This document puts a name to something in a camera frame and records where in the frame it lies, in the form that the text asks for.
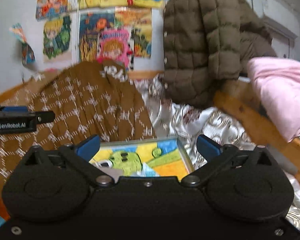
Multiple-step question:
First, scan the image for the starry night style drawing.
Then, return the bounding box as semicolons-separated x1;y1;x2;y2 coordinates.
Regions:
78;7;152;68

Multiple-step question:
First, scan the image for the grey tray with painting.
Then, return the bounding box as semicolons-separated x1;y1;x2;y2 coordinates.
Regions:
89;137;194;180

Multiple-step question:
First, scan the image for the white air conditioner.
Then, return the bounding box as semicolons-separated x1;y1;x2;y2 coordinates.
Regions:
251;0;300;47

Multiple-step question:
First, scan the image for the mermaid girl drawing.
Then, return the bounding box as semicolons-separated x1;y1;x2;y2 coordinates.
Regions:
36;0;68;21

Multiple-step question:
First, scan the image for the white floral satin quilt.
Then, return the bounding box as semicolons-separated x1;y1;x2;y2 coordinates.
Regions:
135;76;300;230

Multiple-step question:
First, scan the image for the blond child drawing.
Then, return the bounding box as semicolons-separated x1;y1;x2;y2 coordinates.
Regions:
43;15;72;63

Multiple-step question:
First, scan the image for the brown puffer jacket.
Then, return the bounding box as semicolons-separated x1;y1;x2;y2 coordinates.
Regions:
163;0;276;108

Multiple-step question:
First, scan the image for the brown patterned quilt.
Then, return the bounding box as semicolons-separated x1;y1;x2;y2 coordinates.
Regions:
0;60;155;196

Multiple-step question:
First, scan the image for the pink folded blanket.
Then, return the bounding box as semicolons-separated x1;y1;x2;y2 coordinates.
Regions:
247;57;300;142

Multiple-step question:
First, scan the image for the light blue packaged mask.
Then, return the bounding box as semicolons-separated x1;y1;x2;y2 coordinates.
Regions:
136;163;160;177

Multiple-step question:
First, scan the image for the grey cloth mask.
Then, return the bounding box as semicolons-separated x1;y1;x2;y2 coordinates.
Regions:
94;160;123;180

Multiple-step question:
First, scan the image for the curled colourful paper drawing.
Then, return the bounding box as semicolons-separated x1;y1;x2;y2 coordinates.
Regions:
9;23;36;66

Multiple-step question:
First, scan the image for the pink magazine girl drawing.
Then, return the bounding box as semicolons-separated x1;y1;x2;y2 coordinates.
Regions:
96;27;134;70

